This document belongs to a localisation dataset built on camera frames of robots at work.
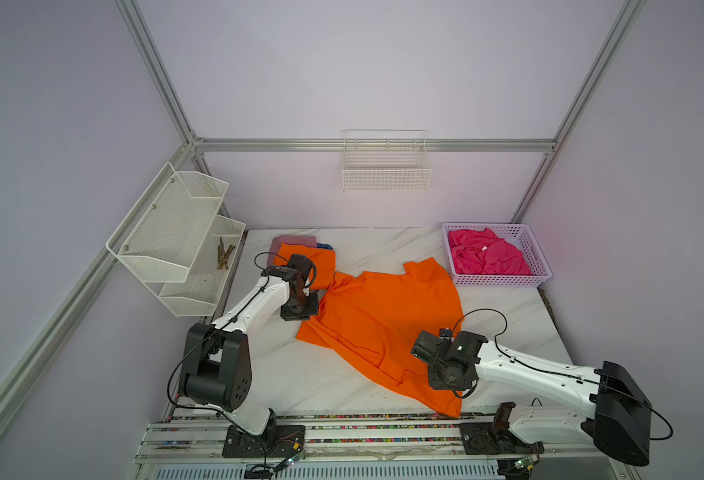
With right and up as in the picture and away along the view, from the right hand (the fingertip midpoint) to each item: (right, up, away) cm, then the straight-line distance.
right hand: (443, 384), depth 79 cm
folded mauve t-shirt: (-45, +41, +29) cm, 67 cm away
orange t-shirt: (-18, +14, +16) cm, 28 cm away
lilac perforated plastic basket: (+40, +43, +35) cm, 69 cm away
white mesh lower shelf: (-73, +23, +13) cm, 78 cm away
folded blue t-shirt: (-37, +39, +34) cm, 63 cm away
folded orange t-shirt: (-36, +33, +27) cm, 56 cm away
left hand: (-38, +16, +8) cm, 42 cm away
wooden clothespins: (-68, +35, +17) cm, 78 cm away
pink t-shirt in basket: (+24, +36, +30) cm, 53 cm away
